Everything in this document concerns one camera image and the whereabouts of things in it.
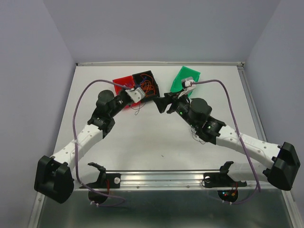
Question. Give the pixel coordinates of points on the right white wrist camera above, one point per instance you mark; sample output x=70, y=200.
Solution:
x=188, y=85

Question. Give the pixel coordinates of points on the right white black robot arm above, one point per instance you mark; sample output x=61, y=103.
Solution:
x=278, y=164

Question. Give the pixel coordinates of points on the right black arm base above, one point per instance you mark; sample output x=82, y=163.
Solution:
x=221, y=178

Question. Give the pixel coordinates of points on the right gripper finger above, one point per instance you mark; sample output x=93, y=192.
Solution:
x=162, y=103
x=171, y=95

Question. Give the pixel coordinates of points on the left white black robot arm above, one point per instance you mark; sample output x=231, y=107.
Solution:
x=56, y=175

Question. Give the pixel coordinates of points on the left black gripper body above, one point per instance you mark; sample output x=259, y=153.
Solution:
x=121, y=101

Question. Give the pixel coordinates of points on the aluminium front rail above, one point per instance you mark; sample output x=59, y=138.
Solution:
x=173, y=180

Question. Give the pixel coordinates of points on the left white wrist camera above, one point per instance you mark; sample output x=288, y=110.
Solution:
x=136, y=94

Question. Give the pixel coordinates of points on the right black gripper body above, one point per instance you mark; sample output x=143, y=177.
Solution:
x=182, y=108

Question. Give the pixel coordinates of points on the red plastic bin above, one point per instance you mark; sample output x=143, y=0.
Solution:
x=127, y=81

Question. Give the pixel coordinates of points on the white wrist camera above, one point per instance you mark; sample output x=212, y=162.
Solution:
x=136, y=94
x=188, y=85

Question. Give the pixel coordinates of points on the green plastic bin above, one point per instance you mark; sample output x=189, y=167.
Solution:
x=184, y=73

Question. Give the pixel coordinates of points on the black plastic bin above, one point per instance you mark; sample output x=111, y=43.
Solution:
x=148, y=84

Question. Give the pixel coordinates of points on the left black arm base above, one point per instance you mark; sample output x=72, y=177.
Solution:
x=102, y=179

